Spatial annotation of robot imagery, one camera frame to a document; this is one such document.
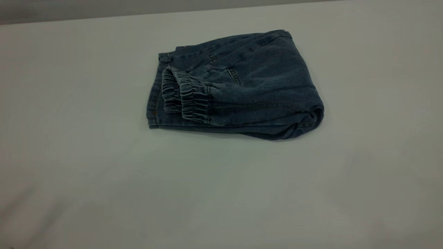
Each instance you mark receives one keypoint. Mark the blue denim shorts with print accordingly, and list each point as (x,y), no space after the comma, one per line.
(249,86)

